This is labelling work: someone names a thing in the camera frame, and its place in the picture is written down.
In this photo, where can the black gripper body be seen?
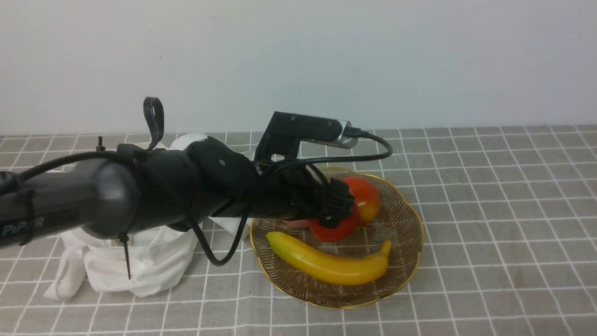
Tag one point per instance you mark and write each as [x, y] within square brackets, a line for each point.
[296, 193]

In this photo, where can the red apple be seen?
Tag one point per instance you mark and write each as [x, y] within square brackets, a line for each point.
[346, 227]

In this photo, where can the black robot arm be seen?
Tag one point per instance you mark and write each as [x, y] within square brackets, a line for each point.
[109, 194]

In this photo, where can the red yellow mango fruit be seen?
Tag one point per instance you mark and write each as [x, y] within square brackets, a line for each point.
[367, 198]

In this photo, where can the white cloth bag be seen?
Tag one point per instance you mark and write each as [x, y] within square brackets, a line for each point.
[156, 261]

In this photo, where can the yellow banana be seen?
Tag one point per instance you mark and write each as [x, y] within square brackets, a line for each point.
[329, 268]

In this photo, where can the grey checked tablecloth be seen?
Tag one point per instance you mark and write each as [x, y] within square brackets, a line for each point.
[510, 250]

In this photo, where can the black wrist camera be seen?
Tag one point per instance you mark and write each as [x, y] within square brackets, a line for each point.
[286, 131]

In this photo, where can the gold wire fruit basket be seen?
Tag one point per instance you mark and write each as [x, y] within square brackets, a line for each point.
[396, 222]

